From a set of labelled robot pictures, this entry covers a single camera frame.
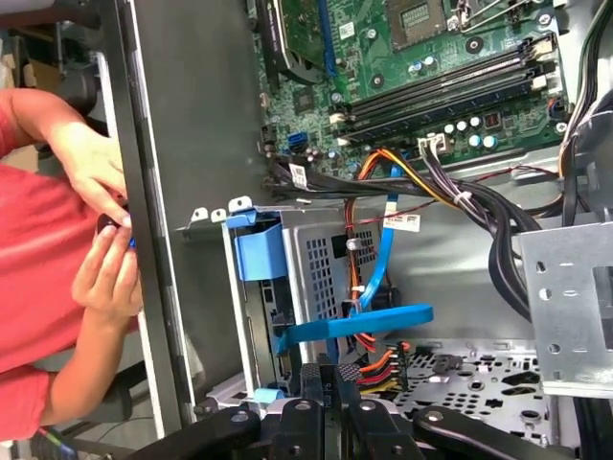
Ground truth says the black graphics card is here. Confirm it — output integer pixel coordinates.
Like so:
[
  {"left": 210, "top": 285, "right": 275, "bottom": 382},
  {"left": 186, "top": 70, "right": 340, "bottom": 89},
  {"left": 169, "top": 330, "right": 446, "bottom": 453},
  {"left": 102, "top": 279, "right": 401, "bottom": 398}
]
[{"left": 256, "top": 0, "right": 336, "bottom": 87}]

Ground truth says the green motherboard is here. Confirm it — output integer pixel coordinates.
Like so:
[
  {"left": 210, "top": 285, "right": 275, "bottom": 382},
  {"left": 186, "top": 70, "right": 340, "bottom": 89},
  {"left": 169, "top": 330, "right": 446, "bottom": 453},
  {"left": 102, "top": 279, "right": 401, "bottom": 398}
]
[{"left": 248, "top": 0, "right": 574, "bottom": 178}]

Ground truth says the person's right hand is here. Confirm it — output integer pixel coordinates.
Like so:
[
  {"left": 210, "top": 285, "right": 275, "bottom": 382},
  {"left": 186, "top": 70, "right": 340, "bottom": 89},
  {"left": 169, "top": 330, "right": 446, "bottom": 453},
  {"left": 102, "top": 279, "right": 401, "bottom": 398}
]
[{"left": 71, "top": 228, "right": 145, "bottom": 332}]

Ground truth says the yellow black wire bundle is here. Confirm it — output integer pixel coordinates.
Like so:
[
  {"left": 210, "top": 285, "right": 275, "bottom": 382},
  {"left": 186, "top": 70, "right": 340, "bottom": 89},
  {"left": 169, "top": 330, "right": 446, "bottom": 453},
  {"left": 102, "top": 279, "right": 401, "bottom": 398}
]
[{"left": 557, "top": 0, "right": 613, "bottom": 226}]

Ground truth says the orange yellow wire bundle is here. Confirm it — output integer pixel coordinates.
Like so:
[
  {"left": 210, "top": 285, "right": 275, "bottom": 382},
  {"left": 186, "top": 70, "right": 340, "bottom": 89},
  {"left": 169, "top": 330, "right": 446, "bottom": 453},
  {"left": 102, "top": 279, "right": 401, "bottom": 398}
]
[{"left": 353, "top": 148, "right": 461, "bottom": 202}]

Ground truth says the metal disk bay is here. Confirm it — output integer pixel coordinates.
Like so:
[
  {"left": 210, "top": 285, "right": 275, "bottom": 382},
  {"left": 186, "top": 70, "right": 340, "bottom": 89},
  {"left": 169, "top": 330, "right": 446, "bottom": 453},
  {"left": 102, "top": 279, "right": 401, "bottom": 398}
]
[{"left": 176, "top": 195, "right": 389, "bottom": 408}]

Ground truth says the person's red shirt torso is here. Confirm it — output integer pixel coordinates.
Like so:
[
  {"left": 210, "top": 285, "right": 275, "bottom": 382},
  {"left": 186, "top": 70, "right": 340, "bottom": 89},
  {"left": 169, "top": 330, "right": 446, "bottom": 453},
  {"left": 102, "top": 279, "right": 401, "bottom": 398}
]
[{"left": 0, "top": 160, "right": 140, "bottom": 440}]

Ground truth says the black PC case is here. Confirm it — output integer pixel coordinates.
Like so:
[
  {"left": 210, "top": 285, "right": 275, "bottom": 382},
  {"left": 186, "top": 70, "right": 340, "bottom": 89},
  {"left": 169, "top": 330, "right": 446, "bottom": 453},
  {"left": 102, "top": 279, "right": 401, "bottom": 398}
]
[{"left": 98, "top": 0, "right": 613, "bottom": 460}]

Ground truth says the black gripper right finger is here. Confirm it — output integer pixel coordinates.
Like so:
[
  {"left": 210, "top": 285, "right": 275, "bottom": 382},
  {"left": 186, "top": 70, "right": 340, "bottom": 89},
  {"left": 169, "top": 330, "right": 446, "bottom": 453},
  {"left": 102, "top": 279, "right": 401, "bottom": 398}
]
[{"left": 334, "top": 362, "right": 576, "bottom": 460}]

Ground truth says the white board power plug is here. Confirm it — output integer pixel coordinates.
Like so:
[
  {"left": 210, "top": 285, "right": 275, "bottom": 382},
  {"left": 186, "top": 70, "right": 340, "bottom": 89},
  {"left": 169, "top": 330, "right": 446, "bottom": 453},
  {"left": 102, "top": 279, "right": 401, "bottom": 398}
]
[{"left": 416, "top": 132, "right": 449, "bottom": 157}]

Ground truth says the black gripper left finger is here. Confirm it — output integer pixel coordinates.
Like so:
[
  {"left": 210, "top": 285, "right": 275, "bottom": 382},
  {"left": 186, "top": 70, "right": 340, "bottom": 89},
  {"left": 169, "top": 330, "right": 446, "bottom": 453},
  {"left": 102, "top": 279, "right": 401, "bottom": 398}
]
[{"left": 136, "top": 362, "right": 330, "bottom": 460}]

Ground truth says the black cable bundle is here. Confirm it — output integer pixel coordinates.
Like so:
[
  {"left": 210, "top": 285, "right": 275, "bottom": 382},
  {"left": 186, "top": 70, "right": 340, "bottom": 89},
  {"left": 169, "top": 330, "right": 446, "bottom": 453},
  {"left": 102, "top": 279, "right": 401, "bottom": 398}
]
[{"left": 265, "top": 160, "right": 547, "bottom": 323}]

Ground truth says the round black blue-ring tool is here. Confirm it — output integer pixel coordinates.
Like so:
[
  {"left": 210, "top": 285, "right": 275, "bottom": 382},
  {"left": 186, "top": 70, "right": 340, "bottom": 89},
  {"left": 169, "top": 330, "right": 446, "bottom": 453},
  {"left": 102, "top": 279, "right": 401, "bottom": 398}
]
[{"left": 95, "top": 205, "right": 138, "bottom": 250}]

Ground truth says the black RAM slot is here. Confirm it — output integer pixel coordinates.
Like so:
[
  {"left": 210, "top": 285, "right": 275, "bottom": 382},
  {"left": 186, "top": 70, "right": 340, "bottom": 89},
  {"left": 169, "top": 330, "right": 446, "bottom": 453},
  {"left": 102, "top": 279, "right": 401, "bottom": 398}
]
[
  {"left": 337, "top": 76, "right": 547, "bottom": 148},
  {"left": 329, "top": 40, "right": 556, "bottom": 124},
  {"left": 347, "top": 64, "right": 550, "bottom": 133},
  {"left": 353, "top": 38, "right": 535, "bottom": 107}
]

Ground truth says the hard disk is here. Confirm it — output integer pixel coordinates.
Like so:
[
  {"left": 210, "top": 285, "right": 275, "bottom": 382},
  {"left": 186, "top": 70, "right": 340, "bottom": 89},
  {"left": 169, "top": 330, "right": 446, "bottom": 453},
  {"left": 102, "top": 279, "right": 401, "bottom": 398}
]
[{"left": 223, "top": 213, "right": 307, "bottom": 407}]

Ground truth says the blue expansion slot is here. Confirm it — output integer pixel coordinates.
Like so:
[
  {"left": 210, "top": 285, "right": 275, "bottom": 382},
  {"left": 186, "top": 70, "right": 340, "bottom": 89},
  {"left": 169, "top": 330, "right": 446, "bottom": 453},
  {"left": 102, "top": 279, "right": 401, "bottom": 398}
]
[{"left": 316, "top": 0, "right": 337, "bottom": 81}]

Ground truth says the person's left hand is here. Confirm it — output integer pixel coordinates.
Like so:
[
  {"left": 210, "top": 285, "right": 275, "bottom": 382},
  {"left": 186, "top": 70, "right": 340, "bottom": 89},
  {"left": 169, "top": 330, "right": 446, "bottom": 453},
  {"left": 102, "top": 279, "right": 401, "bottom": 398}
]
[{"left": 52, "top": 122, "right": 133, "bottom": 229}]

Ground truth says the orange red power wire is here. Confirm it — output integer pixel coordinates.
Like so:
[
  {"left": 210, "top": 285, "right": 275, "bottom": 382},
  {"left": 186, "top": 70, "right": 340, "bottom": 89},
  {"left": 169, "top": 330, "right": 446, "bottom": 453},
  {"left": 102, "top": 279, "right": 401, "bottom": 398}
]
[{"left": 342, "top": 198, "right": 411, "bottom": 397}]

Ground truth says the CPU socket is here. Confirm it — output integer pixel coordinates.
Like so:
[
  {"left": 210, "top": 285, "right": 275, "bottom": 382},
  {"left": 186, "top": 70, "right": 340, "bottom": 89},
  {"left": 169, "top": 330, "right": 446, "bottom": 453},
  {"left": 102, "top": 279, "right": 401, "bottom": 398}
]
[{"left": 387, "top": 0, "right": 449, "bottom": 54}]

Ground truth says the blue data wire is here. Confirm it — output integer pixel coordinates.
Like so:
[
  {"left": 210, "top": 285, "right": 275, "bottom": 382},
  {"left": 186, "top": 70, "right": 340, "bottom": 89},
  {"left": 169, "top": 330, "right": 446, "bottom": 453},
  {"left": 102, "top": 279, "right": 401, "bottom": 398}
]
[{"left": 275, "top": 162, "right": 436, "bottom": 358}]

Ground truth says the metal socket cover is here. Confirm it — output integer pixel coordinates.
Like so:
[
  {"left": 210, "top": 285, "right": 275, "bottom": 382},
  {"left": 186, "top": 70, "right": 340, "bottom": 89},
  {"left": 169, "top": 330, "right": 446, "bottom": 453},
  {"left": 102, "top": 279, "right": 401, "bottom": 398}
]
[{"left": 449, "top": 0, "right": 528, "bottom": 35}]

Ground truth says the metal drive cage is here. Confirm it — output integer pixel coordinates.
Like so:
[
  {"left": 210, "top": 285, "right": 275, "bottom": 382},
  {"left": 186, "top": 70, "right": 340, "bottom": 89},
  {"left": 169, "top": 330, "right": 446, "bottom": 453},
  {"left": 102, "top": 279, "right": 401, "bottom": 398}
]
[{"left": 514, "top": 220, "right": 613, "bottom": 400}]

